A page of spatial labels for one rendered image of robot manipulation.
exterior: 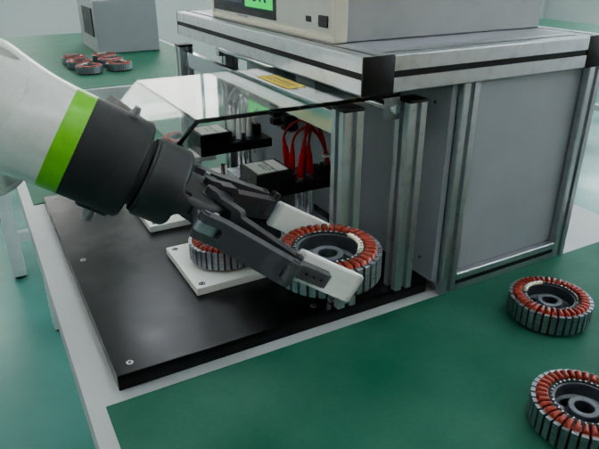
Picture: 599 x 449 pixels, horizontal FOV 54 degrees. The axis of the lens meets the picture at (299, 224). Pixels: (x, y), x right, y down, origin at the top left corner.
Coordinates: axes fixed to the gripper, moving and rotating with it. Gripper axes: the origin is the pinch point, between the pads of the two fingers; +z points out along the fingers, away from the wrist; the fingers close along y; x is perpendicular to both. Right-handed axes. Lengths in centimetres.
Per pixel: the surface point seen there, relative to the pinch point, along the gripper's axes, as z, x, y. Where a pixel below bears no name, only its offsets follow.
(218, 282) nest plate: -0.5, -18.6, -23.2
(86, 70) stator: -34, -40, -214
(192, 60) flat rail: -13, 3, -69
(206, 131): -6, -6, -56
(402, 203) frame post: 14.9, 5.4, -17.4
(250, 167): -1.9, -3.4, -33.5
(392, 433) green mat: 14.9, -13.2, 7.4
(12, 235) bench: -34, -106, -177
